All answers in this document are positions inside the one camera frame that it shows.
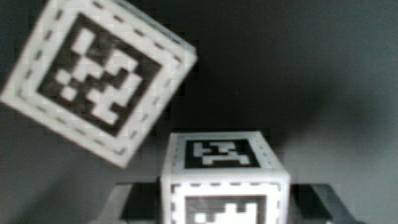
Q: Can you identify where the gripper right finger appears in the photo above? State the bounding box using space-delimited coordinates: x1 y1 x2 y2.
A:
287 184 366 224

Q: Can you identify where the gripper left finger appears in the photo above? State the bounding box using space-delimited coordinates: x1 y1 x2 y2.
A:
96 182 161 224

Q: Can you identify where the white tagged cube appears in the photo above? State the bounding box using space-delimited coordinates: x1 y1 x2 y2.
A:
160 131 289 224
0 0 197 167

